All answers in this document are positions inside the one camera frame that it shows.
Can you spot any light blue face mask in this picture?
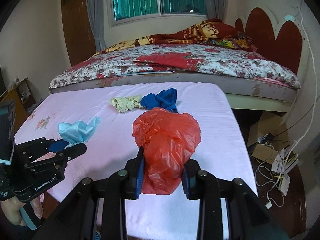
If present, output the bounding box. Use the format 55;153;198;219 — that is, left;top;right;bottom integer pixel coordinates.
58;116;101;147

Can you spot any red plastic bag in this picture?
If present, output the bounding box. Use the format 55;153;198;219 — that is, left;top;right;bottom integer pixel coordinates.
132;108;201;195

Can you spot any person left hand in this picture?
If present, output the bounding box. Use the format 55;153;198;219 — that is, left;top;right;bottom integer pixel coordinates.
0;195;43;227

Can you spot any pink floral table cloth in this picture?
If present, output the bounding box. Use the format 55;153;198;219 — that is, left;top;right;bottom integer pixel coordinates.
13;81;259;240

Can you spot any wooden side cabinet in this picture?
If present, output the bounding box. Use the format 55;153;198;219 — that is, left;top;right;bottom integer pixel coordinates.
1;77;36;133

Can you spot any pale yellow cloth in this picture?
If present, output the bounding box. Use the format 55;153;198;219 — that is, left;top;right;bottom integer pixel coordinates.
110;94;144;113

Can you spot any blue cloth sock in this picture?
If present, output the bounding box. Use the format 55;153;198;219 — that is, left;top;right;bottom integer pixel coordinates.
140;88;177;113

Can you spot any open cardboard box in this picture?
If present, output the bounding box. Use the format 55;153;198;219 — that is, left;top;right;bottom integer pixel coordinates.
247;112;291;164

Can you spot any brown wooden door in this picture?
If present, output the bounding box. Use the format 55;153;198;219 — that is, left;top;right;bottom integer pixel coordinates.
61;0;96;66

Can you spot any bed with floral sheet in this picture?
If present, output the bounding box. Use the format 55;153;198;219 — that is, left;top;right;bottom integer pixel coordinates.
49;44;300;113

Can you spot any red patterned blanket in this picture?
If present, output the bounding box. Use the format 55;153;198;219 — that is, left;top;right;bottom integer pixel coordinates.
93;18;257;57

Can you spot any grey left window curtain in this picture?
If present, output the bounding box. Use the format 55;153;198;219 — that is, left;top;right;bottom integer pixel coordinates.
86;0;106;52

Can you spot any red heart headboard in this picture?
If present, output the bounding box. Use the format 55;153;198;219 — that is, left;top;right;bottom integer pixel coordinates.
235;7;303;74

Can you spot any white power strip cable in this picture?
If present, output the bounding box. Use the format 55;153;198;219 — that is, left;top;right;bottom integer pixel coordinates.
254;0;320;209

